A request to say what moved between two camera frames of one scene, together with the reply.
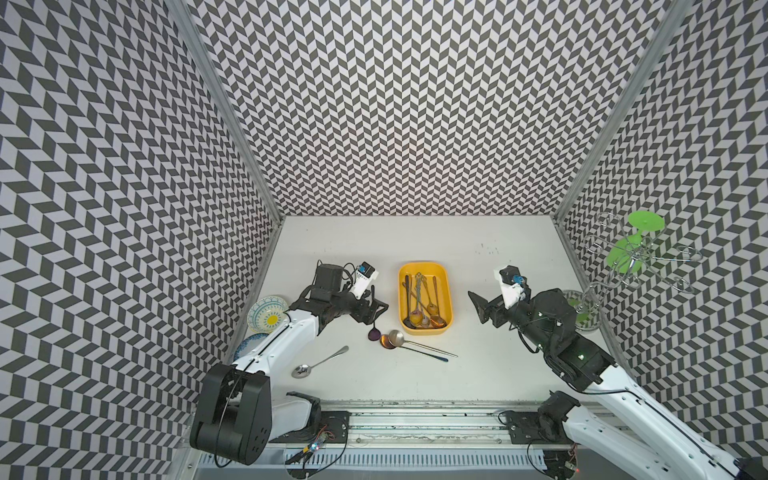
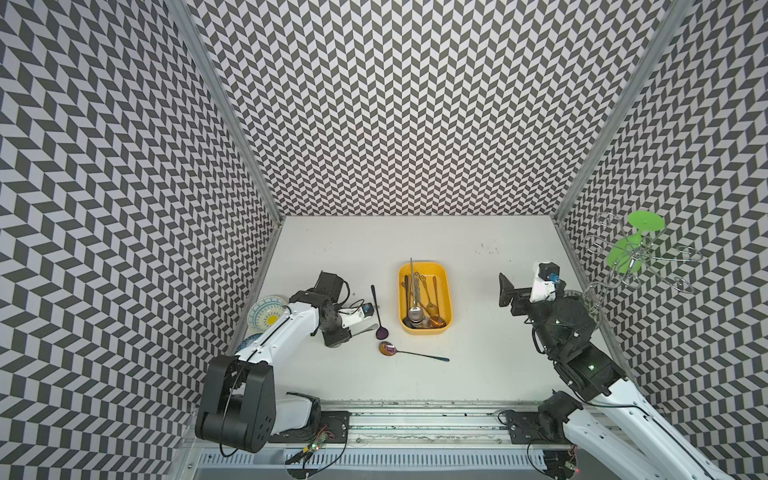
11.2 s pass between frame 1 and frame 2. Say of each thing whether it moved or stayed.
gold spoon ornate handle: stayed
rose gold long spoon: stayed
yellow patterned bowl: stayed
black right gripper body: moved
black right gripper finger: moved
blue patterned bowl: stayed
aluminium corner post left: stayed
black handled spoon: stayed
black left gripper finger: moved
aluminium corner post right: stayed
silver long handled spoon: moved
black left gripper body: moved
